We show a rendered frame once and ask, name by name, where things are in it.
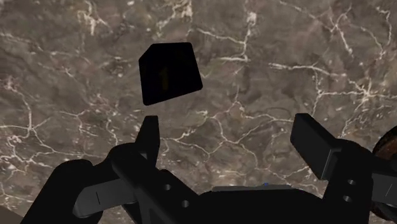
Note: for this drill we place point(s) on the black box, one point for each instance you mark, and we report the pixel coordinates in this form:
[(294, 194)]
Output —
[(169, 73)]

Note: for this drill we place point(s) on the dark brown round object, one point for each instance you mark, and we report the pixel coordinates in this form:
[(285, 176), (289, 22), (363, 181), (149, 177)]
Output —
[(389, 145)]

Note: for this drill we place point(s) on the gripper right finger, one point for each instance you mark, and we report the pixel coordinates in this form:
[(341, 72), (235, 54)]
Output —
[(347, 167)]

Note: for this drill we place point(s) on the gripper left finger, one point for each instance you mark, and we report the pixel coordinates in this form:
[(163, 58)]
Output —
[(141, 173)]

